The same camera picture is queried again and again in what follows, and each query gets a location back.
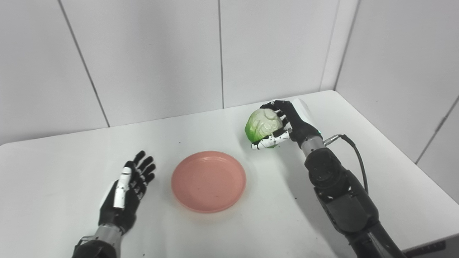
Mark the green white cabbage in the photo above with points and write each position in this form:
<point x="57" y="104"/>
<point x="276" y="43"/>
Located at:
<point x="261" y="125"/>

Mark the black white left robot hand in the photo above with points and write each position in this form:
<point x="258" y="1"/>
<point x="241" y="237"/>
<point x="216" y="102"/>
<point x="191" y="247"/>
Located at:
<point x="123" y="211"/>

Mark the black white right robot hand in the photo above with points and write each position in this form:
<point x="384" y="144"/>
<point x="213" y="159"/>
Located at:
<point x="299" y="123"/>

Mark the pink round plate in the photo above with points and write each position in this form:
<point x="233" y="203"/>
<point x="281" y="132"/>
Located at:
<point x="208" y="181"/>

